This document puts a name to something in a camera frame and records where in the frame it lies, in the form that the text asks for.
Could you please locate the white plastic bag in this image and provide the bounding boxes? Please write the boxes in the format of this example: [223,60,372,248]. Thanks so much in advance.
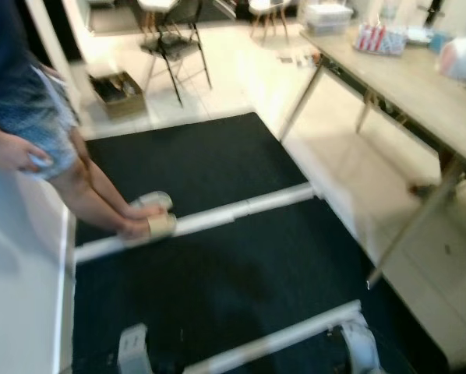
[438,16,466,85]

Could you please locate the white frame bracket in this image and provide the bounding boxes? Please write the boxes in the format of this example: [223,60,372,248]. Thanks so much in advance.
[330,310,383,374]
[118,323,154,374]

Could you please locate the open cardboard box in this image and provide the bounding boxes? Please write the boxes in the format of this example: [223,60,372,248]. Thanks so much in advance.
[88,72,147,120]

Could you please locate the white pipe rail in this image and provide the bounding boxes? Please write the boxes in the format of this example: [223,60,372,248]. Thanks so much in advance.
[75,183,317,264]
[182,300,366,374]

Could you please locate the white chair wooden legs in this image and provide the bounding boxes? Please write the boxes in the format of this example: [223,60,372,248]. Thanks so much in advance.
[136,0,181,36]
[247,0,298,41]

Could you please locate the light wooden table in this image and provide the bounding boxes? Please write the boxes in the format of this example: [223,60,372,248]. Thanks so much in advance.
[280,30,466,291]

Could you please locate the standing person in denim shorts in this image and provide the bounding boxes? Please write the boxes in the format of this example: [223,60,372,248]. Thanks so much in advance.
[0,0,177,241]

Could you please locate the black folding chair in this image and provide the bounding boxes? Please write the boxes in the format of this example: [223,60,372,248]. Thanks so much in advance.
[138,0,214,108]

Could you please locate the red white patterned box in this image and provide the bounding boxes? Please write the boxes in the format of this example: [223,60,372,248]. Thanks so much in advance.
[353,22,408,56]

